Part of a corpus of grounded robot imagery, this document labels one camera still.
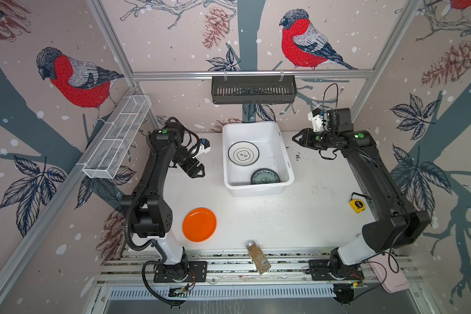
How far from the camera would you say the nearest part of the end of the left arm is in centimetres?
70

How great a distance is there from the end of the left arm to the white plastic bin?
163 mm

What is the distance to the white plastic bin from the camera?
927 millimetres
